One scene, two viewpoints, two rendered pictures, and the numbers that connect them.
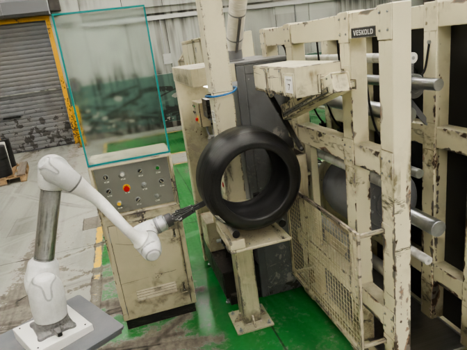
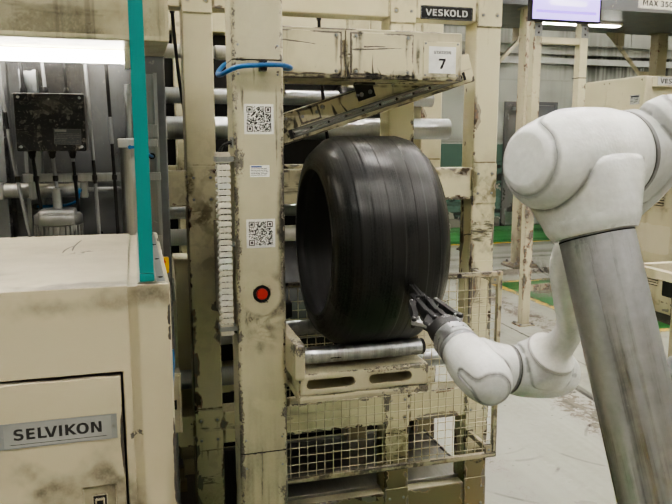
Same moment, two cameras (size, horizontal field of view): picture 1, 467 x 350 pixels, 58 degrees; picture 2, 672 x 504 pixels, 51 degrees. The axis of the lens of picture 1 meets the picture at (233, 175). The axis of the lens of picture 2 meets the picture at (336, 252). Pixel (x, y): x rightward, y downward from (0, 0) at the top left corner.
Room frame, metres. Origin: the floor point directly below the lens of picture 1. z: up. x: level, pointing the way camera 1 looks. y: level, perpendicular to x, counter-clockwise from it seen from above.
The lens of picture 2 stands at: (2.46, 1.87, 1.46)
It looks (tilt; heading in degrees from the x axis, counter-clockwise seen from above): 9 degrees down; 268
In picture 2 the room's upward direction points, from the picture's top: straight up
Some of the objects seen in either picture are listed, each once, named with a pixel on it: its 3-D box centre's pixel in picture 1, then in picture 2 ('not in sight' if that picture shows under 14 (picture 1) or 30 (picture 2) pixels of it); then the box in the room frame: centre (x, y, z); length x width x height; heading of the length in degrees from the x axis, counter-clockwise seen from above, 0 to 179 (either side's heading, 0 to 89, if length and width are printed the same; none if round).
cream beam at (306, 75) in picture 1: (292, 77); (357, 59); (2.30, -0.39, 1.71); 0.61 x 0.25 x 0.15; 14
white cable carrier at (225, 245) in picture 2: not in sight; (226, 244); (2.67, 0.06, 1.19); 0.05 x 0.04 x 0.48; 104
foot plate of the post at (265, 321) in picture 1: (250, 317); not in sight; (2.60, 0.01, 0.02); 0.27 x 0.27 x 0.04; 14
